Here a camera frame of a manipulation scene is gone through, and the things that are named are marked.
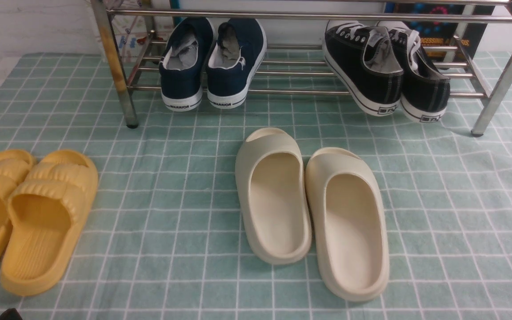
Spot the dark printed box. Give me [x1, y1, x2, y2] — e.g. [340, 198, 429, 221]
[385, 4, 496, 60]

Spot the green checkered table cloth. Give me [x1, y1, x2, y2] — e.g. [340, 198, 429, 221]
[0, 53, 512, 320]

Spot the right navy sneaker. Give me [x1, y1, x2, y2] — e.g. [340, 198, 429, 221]
[206, 18, 268, 109]

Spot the right yellow slipper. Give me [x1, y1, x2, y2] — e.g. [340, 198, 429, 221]
[0, 149, 98, 296]

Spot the black canvas sneaker with laces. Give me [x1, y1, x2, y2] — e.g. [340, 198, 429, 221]
[376, 21, 451, 124]

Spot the right cream slipper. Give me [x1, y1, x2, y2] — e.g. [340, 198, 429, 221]
[304, 147, 390, 302]

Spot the colourful printed paper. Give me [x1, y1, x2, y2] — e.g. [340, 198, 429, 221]
[112, 0, 179, 63]

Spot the left navy sneaker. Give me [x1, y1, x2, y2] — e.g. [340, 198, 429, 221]
[159, 17, 215, 112]

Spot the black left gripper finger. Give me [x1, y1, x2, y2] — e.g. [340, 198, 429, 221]
[0, 308, 23, 320]

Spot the metal shoe rack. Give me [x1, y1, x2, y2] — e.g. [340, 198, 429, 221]
[90, 0, 512, 136]

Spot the cream slipper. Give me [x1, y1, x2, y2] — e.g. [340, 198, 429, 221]
[234, 127, 312, 265]
[304, 147, 390, 302]

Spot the left cream slipper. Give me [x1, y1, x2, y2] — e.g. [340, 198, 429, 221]
[234, 127, 312, 265]

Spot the navy sneaker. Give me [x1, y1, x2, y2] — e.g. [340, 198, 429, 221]
[206, 18, 268, 109]
[159, 17, 215, 112]

